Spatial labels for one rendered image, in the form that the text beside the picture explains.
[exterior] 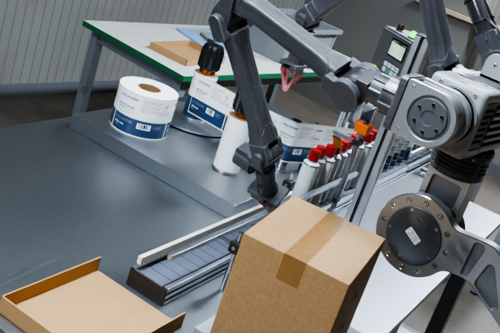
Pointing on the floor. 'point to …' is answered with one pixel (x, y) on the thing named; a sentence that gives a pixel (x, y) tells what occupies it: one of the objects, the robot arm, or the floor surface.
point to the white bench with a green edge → (142, 31)
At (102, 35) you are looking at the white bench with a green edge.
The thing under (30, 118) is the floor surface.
